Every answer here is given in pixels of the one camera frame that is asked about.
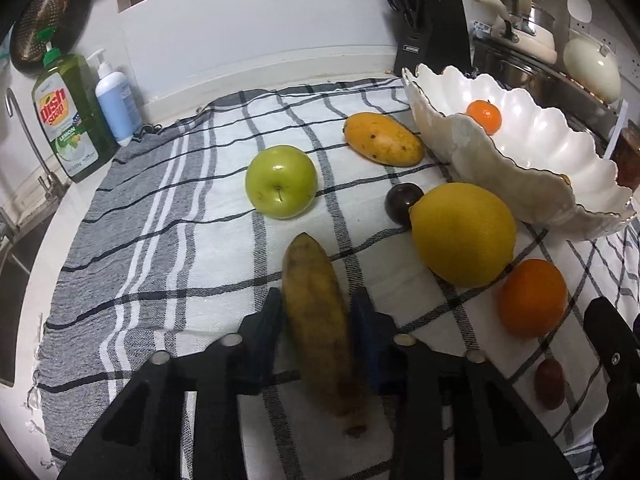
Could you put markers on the white scalloped bowl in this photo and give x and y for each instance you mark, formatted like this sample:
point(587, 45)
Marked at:
point(540, 155)

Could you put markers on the brown spotted banana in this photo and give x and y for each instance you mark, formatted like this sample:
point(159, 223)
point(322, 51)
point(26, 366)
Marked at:
point(315, 320)

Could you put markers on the cream round casserole pot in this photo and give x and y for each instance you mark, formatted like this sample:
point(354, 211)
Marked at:
point(592, 65)

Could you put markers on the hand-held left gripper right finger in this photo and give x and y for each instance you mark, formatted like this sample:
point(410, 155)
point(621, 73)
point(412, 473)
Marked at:
point(367, 340)

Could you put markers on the steel pot with lid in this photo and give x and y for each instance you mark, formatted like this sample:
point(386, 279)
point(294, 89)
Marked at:
point(542, 17)

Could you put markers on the steel sink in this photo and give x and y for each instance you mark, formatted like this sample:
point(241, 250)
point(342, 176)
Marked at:
point(17, 280)

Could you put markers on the dark purple round fruit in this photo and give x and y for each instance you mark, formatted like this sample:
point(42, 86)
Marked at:
point(400, 200)

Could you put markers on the checked white grey cloth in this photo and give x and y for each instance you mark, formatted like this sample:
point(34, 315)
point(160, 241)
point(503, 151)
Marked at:
point(175, 240)

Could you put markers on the green apple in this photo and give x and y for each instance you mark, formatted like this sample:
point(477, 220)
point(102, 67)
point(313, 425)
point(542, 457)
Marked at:
point(280, 180)

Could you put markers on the large yellow lemon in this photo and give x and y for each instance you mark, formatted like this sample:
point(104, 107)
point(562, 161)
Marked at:
point(462, 235)

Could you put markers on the large orange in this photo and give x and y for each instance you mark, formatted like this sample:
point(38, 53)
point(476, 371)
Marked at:
point(532, 297)

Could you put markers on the small tangerine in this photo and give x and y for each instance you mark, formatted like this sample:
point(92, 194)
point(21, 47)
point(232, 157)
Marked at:
point(484, 116)

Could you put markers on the large steel stockpot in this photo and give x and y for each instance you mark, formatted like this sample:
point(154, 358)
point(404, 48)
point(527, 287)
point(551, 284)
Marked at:
point(505, 67)

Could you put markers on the green dish soap bottle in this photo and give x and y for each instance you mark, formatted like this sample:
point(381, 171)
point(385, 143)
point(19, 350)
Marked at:
point(70, 110)

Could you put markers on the cream frying pan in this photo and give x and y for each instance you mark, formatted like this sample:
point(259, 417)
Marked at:
point(487, 5)

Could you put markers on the black knife block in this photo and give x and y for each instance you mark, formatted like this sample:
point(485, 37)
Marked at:
point(435, 30)

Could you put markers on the steel faucet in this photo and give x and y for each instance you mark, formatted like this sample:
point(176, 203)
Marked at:
point(35, 145)

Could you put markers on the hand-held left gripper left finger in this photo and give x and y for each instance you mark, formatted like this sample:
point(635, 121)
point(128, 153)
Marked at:
point(270, 320)

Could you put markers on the small brownish fruit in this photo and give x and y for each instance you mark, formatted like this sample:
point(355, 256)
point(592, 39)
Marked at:
point(550, 382)

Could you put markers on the brown mesh strainer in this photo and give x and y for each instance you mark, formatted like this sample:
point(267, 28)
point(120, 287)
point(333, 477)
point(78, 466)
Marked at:
point(37, 25)

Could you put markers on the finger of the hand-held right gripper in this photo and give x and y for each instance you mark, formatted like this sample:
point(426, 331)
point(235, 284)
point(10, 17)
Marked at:
point(617, 360)

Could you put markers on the yellow mango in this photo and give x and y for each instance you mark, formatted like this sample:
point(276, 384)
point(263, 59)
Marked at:
point(385, 140)

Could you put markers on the blue white pump bottle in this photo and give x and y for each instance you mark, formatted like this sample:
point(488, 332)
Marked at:
point(117, 105)

